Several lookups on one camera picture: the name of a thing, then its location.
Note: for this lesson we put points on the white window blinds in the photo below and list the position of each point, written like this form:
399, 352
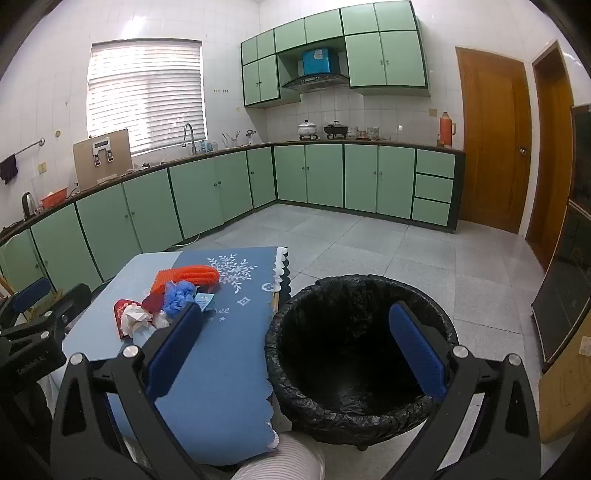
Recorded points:
147, 97

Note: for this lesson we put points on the orange thermos flask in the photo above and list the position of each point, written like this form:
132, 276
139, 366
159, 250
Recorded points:
446, 131

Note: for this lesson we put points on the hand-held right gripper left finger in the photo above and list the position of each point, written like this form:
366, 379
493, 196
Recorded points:
173, 355

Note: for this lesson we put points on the orange plastic basin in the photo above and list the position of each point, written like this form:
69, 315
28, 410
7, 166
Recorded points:
55, 199

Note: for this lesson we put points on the green kitchen base cabinets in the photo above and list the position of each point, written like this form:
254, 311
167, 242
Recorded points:
194, 198

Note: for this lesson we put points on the white cooking pot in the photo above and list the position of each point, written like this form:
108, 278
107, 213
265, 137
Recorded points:
307, 130

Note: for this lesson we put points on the small metal kettle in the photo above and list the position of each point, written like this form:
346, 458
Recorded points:
250, 136

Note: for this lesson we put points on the orange foam net sleeve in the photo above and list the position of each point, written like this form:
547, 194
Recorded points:
198, 274

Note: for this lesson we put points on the metal towel bar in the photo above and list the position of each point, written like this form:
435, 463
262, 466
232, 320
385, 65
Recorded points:
41, 141

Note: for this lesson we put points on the electric kettle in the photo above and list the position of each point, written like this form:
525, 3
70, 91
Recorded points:
27, 205

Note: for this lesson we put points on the small patterned jar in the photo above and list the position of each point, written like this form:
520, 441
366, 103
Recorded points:
373, 133

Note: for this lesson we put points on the range hood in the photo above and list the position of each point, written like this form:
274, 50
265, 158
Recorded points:
314, 82

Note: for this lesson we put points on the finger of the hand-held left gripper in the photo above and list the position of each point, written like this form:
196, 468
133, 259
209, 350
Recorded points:
74, 300
32, 295

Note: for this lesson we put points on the person's striped trouser leg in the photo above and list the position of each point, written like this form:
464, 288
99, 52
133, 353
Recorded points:
277, 461

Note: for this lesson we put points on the black bin with bag liner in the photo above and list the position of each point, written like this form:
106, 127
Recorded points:
332, 369

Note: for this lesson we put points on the cardboard box on counter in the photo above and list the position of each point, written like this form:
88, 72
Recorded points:
87, 166

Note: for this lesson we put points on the metal kitchen faucet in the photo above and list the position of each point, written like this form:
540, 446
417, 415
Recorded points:
184, 138

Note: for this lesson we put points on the wooden folding chair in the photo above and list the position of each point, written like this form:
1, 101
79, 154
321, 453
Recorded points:
57, 293

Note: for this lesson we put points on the red plastic bag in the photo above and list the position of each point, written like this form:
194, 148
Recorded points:
121, 307

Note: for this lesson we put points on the orange sponge block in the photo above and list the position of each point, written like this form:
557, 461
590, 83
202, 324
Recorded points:
164, 281

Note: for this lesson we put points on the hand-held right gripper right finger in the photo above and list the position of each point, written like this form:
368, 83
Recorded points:
415, 350

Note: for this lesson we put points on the brown wooden door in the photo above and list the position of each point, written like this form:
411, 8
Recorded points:
489, 138
551, 161

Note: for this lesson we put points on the dark blue printed tablecloth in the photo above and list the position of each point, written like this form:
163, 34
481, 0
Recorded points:
231, 369

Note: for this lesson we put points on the blue box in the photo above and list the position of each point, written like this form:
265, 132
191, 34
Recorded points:
318, 62

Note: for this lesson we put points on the dark hanging cloth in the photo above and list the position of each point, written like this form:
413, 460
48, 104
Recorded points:
8, 168

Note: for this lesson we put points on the white tissue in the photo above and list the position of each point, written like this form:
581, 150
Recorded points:
136, 318

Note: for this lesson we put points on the green drawer stack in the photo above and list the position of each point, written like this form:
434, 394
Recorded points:
434, 189

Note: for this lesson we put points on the blue plastic glove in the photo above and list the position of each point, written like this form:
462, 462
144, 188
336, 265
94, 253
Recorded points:
180, 295

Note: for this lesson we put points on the green wall cabinets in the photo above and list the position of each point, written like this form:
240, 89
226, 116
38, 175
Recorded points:
388, 60

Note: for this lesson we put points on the utensil holder cup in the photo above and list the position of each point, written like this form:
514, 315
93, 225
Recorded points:
233, 142

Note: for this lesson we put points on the flat cardboard box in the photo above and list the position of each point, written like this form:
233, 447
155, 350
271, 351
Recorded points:
568, 392

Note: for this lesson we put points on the black wok with lid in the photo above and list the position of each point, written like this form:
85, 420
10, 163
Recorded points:
336, 130

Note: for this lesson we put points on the dark glass-front cabinet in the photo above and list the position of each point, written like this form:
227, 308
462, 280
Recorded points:
568, 277

